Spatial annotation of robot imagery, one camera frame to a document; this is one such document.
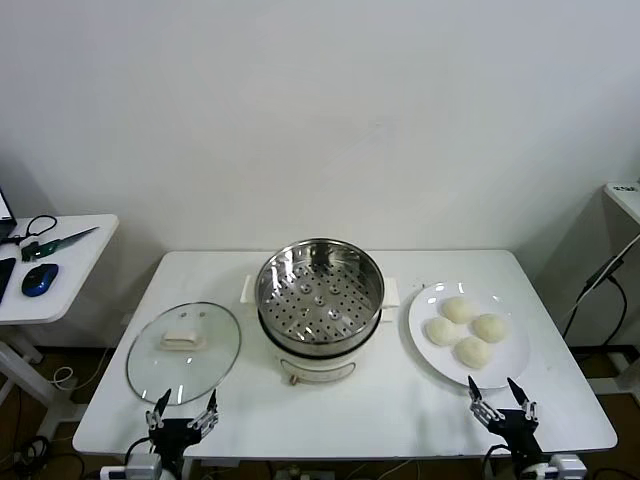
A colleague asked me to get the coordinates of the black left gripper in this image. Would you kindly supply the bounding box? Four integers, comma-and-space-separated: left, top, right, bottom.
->
145, 388, 221, 465

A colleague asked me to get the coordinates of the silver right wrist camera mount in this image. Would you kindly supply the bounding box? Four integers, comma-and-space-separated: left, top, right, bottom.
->
519, 452, 587, 480

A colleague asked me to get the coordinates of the glass lid with cream handle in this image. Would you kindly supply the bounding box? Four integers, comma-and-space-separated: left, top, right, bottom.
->
125, 301, 243, 406

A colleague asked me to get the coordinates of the white electric cooker base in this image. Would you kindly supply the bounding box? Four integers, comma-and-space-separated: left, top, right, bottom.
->
257, 299, 399, 389

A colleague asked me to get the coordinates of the black laptop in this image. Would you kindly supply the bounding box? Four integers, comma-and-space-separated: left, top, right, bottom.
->
0, 187, 18, 241

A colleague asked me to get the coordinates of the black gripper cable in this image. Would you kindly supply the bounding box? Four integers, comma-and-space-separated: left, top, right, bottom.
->
123, 437, 156, 464
482, 442, 514, 474

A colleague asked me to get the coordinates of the black keyboard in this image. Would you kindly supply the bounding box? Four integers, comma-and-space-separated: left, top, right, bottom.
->
0, 257, 17, 306

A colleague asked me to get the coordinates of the black floor cable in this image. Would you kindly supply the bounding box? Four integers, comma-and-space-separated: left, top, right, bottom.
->
0, 434, 86, 480

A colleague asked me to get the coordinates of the white floor cable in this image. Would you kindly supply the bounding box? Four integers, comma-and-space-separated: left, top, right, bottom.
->
52, 344, 114, 390

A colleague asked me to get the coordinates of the steel perforated steamer basket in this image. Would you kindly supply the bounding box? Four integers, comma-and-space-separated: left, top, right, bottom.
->
241, 238, 401, 354

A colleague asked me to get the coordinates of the white steamed baozi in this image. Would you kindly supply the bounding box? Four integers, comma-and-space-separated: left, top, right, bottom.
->
472, 313, 509, 345
441, 296, 476, 325
425, 317, 460, 347
453, 335, 494, 370

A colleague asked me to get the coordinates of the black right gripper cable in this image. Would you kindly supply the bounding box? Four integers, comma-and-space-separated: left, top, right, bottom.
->
482, 442, 514, 474

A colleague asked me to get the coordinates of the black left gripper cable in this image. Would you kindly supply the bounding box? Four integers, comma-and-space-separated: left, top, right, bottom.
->
123, 437, 156, 464

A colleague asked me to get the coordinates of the white desk with black label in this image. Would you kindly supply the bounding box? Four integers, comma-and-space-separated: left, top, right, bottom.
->
602, 182, 640, 396

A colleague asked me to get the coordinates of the blue computer mouse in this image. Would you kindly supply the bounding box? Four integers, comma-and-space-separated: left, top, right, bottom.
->
20, 263, 60, 298

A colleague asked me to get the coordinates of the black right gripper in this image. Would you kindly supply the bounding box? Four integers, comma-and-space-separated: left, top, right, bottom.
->
467, 375, 546, 467

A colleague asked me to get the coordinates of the green black pointed tool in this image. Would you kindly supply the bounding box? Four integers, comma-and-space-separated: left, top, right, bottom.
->
20, 226, 100, 262

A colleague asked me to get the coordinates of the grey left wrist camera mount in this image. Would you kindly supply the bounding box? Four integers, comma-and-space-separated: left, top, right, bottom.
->
98, 451, 164, 480

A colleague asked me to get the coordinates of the white side desk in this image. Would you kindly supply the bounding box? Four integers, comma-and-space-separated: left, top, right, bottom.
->
0, 213, 120, 436

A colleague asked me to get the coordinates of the white round plate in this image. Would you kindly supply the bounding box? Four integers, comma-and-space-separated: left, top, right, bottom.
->
408, 282, 531, 390

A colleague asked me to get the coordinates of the black looped cable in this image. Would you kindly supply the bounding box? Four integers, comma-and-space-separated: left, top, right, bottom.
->
0, 214, 57, 246

